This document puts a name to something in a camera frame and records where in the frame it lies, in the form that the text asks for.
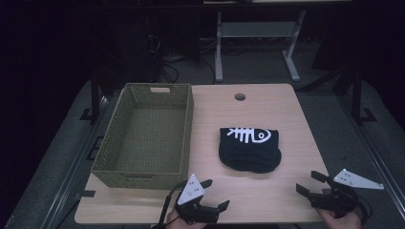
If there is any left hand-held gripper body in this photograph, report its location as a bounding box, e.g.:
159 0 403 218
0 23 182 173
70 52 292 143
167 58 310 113
174 174 222 224

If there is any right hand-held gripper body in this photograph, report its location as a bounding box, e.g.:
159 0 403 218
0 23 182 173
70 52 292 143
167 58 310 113
307 168 385 219

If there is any black cloth with fish-skeleton print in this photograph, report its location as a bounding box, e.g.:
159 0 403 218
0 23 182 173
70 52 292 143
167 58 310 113
218 127 283 175

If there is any green woven basket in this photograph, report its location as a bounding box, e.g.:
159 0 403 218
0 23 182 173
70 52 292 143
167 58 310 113
91 82 195 191

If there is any person's right hand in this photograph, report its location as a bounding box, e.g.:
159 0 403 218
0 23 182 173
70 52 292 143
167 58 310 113
316 208 363 229

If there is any person's left hand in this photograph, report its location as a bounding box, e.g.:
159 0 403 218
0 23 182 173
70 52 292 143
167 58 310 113
165 207 208 229

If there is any black metal stand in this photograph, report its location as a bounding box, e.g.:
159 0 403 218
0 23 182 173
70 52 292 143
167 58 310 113
349 65 378 126
79 71 107 124

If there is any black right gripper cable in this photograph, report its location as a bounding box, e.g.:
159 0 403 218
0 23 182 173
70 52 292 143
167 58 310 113
355 193 373 224

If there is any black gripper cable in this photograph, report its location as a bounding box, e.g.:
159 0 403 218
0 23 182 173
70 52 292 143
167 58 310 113
152 180 189 229
355 193 373 224

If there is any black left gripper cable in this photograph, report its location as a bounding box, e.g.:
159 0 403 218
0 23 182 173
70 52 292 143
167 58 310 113
152 180 189 229

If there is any black table edge bracket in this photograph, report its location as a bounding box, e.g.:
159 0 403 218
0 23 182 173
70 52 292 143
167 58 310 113
75 189 96 198

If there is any tangle of black floor cables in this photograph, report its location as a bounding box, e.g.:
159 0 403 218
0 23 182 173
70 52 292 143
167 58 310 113
146 34 218 84

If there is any white metal desk frame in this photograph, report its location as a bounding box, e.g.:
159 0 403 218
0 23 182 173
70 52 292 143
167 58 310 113
214 10 307 83

